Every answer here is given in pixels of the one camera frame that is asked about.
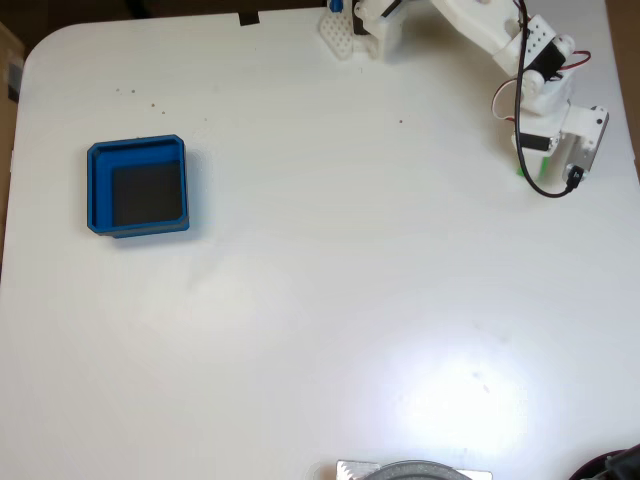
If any green cube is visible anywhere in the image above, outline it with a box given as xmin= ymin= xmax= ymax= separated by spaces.
xmin=516 ymin=154 xmax=549 ymax=179

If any blue box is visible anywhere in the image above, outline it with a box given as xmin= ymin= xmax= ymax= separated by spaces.
xmin=86 ymin=133 xmax=191 ymax=240

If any black object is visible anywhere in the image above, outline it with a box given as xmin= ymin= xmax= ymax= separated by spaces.
xmin=567 ymin=447 xmax=640 ymax=480

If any grey round object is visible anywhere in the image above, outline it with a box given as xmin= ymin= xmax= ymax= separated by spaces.
xmin=367 ymin=459 xmax=474 ymax=480

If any silver metal plate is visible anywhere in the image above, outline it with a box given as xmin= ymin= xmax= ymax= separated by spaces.
xmin=335 ymin=459 xmax=494 ymax=480

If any black USB cable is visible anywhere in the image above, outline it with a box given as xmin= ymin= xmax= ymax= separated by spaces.
xmin=513 ymin=0 xmax=585 ymax=199

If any silver camera box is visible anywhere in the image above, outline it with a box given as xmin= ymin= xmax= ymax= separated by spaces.
xmin=562 ymin=104 xmax=610 ymax=189

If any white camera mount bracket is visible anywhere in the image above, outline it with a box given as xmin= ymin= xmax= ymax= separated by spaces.
xmin=559 ymin=102 xmax=610 ymax=151

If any red white servo wire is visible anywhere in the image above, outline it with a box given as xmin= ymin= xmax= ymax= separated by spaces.
xmin=491 ymin=49 xmax=592 ymax=125

